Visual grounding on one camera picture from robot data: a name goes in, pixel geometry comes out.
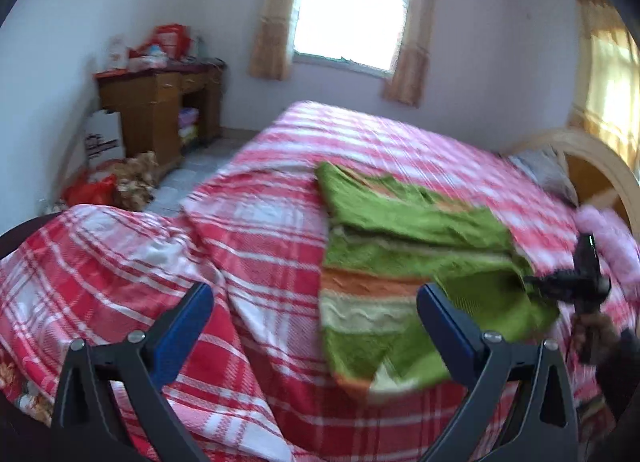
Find stacked boxes in desk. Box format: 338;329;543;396
179;107;201;145

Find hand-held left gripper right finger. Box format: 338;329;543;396
416;282;581;462

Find pink fluffy cloth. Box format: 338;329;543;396
575;206;640;288

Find brown floral cloth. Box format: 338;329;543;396
110;151;161;210

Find green striped sweater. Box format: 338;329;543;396
315;161;561;390

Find wooden desk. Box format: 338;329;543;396
94;62;226;178

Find window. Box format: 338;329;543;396
291;0;418;76

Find yellow curtain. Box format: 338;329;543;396
567;0;640;173

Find red gift box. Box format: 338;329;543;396
150;25;193;60

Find bed with red plaid sheet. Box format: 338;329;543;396
0;101;640;462

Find red plastic bag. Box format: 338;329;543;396
62;175;118;208

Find grey striped pillow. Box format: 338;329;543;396
507;146;581;208

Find beige floral curtain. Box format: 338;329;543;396
382;0;443;107
248;0;307;82

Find person's right hand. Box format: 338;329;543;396
570;311;622;359

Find white carton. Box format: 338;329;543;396
107;35;131;70

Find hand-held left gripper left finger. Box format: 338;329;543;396
50;282;216;462

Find white paper bag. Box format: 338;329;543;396
82;110;126;170

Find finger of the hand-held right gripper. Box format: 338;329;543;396
524;273;557;299

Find light wooden headboard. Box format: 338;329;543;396
502;128;638;238

